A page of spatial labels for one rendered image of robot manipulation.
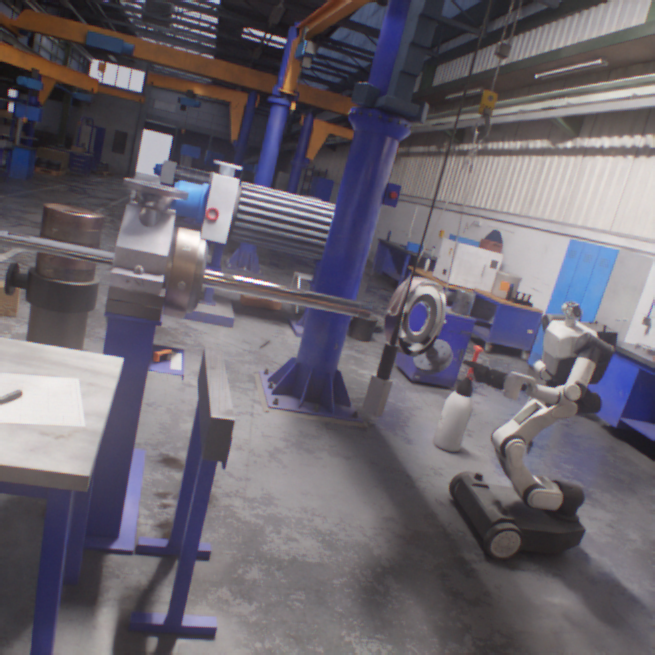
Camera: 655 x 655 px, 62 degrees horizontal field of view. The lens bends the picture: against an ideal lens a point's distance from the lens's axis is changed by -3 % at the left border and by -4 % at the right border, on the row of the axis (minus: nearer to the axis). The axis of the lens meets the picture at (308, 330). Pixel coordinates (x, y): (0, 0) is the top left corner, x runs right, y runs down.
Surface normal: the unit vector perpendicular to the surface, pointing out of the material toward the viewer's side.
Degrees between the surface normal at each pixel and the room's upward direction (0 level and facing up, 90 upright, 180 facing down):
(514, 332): 90
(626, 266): 90
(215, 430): 90
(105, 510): 90
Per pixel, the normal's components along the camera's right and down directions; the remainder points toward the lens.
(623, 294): 0.18, 0.29
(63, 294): 0.43, 0.33
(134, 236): 0.32, -0.46
